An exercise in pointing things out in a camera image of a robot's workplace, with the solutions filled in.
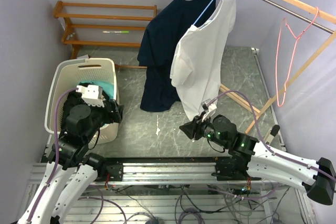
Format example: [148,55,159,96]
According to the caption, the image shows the green marker pen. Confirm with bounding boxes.
[102,30,129,34]

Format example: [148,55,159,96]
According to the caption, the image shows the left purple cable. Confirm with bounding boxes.
[26,87,79,222]

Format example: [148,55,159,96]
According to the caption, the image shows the purple cable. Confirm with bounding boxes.
[26,87,79,222]
[209,90,323,175]

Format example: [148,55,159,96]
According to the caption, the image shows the aluminium mounting rail frame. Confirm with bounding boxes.
[23,47,313,224]

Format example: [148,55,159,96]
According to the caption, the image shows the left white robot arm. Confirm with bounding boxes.
[18,99,124,223]

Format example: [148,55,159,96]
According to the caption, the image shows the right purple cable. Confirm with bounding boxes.
[209,90,323,175]

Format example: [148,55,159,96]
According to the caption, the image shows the pink wire hanger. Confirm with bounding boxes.
[275,6,320,108]

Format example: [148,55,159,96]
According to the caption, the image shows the navy blue t shirt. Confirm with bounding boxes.
[137,0,216,112]

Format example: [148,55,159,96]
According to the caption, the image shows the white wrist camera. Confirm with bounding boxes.
[201,99,217,122]
[76,84,104,108]

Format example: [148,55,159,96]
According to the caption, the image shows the light wooden clothes rack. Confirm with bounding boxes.
[217,0,335,136]

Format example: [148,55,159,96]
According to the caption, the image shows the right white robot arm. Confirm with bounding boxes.
[179,115,335,206]

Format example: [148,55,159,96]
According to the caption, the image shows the brown wooden shoe rack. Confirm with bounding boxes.
[53,1,158,59]

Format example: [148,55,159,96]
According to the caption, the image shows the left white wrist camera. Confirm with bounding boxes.
[76,84,104,108]

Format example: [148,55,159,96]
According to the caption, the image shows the white t shirt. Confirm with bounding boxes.
[170,0,236,121]

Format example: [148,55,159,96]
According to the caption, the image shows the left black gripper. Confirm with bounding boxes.
[79,95,124,142]

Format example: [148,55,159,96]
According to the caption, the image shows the cream plastic laundry basket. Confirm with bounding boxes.
[44,58,119,134]

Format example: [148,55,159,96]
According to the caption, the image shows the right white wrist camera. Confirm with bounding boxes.
[201,99,217,122]

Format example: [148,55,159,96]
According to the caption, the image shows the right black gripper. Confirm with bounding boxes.
[180,111,229,148]

